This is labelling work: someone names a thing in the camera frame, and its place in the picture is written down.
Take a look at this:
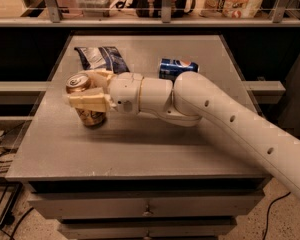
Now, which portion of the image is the blue chip bag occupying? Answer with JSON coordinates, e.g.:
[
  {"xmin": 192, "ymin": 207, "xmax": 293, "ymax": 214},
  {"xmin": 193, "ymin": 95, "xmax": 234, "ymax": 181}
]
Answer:
[{"xmin": 74, "ymin": 46, "xmax": 129, "ymax": 74}]

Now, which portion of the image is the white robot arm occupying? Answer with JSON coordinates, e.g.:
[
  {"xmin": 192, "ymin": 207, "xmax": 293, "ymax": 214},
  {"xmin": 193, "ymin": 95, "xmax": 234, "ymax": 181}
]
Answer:
[{"xmin": 64, "ymin": 70, "xmax": 300, "ymax": 200}]

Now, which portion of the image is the blue Pepsi can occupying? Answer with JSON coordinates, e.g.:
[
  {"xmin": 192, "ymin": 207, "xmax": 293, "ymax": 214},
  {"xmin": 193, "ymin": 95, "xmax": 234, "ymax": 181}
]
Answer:
[{"xmin": 159, "ymin": 58, "xmax": 199, "ymax": 81}]

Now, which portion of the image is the upper drawer knob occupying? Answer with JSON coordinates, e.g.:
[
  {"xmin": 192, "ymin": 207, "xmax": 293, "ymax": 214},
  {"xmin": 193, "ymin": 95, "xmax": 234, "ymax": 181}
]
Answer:
[{"xmin": 142, "ymin": 209, "xmax": 153, "ymax": 217}]

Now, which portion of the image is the orange soda can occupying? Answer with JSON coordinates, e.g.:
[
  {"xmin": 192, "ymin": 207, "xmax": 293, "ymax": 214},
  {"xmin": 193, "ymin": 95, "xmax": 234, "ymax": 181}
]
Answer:
[{"xmin": 65, "ymin": 73, "xmax": 106, "ymax": 127}]

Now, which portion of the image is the dark backpack on shelf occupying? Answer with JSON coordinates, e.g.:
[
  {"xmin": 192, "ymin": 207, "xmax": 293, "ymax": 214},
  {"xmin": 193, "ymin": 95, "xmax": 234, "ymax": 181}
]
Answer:
[{"xmin": 130, "ymin": 0, "xmax": 196, "ymax": 18}]

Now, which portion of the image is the grey metal shelf rail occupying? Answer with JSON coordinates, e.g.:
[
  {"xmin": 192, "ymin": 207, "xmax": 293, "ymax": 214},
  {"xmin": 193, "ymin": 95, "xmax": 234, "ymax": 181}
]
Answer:
[{"xmin": 0, "ymin": 0, "xmax": 300, "ymax": 28}]

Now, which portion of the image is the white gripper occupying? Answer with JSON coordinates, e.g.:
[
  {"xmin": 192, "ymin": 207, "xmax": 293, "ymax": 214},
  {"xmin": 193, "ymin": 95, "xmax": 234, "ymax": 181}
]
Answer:
[{"xmin": 63, "ymin": 69, "xmax": 143, "ymax": 114}]

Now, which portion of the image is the black cables left floor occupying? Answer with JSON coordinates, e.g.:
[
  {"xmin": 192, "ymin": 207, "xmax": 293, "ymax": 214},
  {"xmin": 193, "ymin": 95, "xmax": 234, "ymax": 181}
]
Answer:
[{"xmin": 0, "ymin": 123, "xmax": 34, "ymax": 240}]

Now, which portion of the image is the black cable right floor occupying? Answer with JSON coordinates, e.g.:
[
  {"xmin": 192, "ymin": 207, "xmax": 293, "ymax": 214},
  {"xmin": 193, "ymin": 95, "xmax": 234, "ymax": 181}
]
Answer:
[{"xmin": 261, "ymin": 192, "xmax": 293, "ymax": 240}]

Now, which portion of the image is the grey drawer cabinet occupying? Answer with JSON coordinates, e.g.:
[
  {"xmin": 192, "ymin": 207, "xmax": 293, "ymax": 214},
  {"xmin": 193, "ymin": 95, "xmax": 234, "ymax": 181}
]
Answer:
[{"xmin": 7, "ymin": 35, "xmax": 283, "ymax": 240}]

